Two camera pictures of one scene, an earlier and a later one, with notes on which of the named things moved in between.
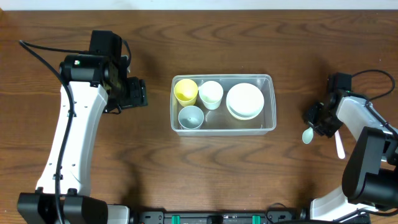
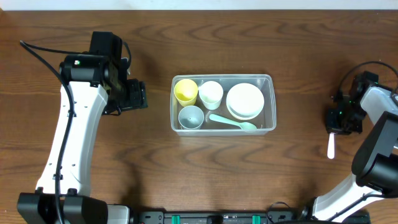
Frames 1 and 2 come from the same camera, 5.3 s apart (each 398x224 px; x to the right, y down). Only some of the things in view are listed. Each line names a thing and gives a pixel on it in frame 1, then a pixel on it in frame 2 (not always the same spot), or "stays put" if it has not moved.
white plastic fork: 340,146 → 331,146
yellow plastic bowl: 242,118 stays put
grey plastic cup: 190,117 stays put
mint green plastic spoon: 308,135 → 244,126
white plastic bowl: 245,101 stays put
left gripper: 137,93 stays put
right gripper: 319,123 → 337,125
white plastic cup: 211,93 stays put
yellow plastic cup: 186,91 stays put
